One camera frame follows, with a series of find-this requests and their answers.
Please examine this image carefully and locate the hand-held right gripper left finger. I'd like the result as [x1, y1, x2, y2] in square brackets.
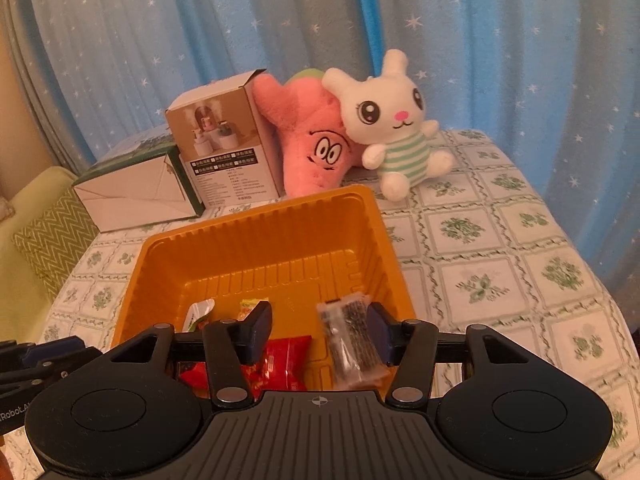
[102, 301, 275, 409]

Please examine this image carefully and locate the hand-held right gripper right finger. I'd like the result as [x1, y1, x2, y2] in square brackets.
[366, 302, 540, 409]

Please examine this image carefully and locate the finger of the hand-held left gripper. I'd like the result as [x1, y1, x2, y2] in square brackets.
[0, 337, 87, 367]
[0, 350, 104, 396]

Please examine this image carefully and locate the dark clear snack packet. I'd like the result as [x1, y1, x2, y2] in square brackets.
[316, 296, 389, 392]

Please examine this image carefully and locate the large red snack packet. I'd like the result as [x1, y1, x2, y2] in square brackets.
[240, 335, 312, 392]

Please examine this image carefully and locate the clear wrapper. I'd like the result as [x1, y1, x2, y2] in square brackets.
[186, 298, 216, 332]

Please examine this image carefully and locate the small red snack packet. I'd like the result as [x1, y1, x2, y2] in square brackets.
[178, 362, 209, 391]

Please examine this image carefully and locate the orange plastic tray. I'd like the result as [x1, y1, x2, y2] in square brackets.
[111, 185, 419, 403]

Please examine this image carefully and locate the pale yellow sofa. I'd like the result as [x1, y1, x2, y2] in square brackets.
[0, 165, 101, 343]

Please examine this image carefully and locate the green zigzag pillow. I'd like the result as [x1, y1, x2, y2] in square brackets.
[11, 190, 101, 302]

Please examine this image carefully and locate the white and green box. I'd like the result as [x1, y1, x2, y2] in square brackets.
[72, 130, 202, 235]

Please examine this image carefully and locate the brown cardboard box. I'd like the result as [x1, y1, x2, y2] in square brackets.
[165, 68, 287, 216]

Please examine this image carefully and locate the pink star plush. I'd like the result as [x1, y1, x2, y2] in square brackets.
[252, 67, 359, 199]

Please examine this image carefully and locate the white bunny plush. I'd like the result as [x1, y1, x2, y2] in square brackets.
[321, 49, 456, 203]

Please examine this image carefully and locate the blue star curtain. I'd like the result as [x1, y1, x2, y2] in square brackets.
[0, 0, 640, 281]

